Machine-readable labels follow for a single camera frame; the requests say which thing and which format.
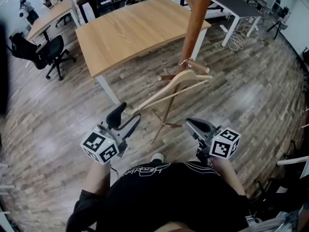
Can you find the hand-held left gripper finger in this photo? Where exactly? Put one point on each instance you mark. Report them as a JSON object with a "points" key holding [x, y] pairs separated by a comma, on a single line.
{"points": [[131, 127], [116, 116]]}

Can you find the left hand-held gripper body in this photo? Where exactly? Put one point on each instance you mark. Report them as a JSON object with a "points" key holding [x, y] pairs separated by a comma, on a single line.
{"points": [[100, 145]]}

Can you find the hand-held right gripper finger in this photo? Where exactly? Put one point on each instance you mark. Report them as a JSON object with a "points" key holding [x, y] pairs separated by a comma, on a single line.
{"points": [[204, 126], [192, 129]]}

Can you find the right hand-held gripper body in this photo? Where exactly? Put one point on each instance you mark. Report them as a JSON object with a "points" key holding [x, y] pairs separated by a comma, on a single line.
{"points": [[223, 144]]}

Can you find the light wooden clothes hanger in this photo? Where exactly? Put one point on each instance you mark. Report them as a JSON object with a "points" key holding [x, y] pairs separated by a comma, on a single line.
{"points": [[183, 77]]}

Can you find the brown wooden coat rack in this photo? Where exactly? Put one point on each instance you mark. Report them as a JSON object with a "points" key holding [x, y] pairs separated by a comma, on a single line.
{"points": [[196, 20]]}

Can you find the person's left forearm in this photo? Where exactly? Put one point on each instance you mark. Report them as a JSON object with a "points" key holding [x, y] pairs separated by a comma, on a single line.
{"points": [[97, 178]]}

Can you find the person's right forearm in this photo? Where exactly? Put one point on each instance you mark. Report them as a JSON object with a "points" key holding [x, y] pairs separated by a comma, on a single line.
{"points": [[228, 175]]}

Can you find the person's white shoe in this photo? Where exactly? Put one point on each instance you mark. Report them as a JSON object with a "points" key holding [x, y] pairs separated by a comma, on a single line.
{"points": [[157, 156]]}

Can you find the person's black shirt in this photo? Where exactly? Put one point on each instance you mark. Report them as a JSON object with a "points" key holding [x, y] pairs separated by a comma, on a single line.
{"points": [[173, 197]]}

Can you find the large wooden table white legs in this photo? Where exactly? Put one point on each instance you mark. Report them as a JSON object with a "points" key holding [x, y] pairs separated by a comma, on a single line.
{"points": [[135, 30]]}

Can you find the black office chair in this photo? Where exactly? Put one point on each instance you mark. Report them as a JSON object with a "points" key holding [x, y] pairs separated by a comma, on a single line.
{"points": [[48, 49]]}

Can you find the long wooden desk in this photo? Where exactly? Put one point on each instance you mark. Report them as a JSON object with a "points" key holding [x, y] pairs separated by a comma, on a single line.
{"points": [[51, 14]]}

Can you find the black tripod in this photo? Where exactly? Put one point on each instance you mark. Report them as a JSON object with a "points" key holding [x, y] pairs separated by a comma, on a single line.
{"points": [[277, 26]]}

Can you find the dark grey table white legs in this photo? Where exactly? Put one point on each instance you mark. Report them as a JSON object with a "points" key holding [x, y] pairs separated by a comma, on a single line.
{"points": [[235, 6]]}

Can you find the white humanoid robot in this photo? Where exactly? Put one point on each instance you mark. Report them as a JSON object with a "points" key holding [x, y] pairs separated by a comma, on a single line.
{"points": [[27, 11]]}

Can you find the white furniture frame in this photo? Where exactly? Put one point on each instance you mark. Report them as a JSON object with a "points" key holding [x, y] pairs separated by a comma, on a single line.
{"points": [[293, 162]]}

